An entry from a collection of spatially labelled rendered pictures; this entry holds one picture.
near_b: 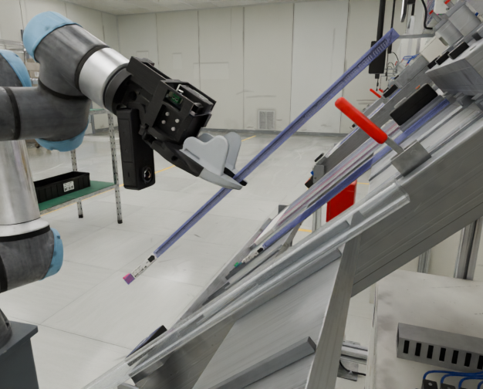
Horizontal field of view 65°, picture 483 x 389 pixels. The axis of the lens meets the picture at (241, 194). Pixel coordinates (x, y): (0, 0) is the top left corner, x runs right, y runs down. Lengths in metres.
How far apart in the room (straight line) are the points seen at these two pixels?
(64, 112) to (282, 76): 8.92
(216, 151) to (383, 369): 0.51
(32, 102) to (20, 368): 0.69
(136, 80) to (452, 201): 0.39
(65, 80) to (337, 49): 8.80
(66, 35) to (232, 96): 9.30
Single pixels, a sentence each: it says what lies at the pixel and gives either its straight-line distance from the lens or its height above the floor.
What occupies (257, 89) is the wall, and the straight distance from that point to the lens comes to 9.61.
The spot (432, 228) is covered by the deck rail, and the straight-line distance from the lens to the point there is 0.37.
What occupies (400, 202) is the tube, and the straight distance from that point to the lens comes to 0.19.
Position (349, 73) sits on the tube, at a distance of 0.44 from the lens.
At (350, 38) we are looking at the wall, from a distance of 9.25.
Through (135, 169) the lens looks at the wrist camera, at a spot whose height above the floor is 1.00.
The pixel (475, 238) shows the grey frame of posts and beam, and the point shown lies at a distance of 1.14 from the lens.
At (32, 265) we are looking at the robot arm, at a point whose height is 0.72.
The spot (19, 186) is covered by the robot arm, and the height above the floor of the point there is 0.89.
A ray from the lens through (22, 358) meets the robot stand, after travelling 1.10.
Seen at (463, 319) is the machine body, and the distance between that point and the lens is 1.00.
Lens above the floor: 1.11
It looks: 16 degrees down
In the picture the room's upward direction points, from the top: straight up
